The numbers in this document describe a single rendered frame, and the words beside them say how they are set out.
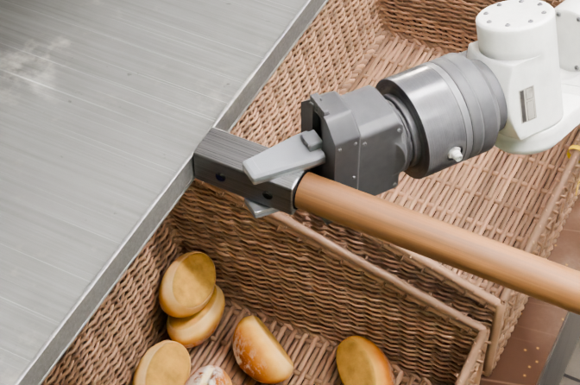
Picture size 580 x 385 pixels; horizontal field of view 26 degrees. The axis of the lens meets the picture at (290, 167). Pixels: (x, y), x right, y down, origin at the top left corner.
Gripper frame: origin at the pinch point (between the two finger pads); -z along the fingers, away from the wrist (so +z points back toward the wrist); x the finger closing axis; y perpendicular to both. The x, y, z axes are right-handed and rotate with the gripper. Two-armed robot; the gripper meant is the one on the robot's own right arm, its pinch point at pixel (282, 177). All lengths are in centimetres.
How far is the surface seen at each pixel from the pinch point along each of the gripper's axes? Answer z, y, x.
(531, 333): 41, -10, -62
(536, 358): 40, -6, -62
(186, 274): 3, -32, -51
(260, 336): 8, -22, -55
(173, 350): -2, -26, -56
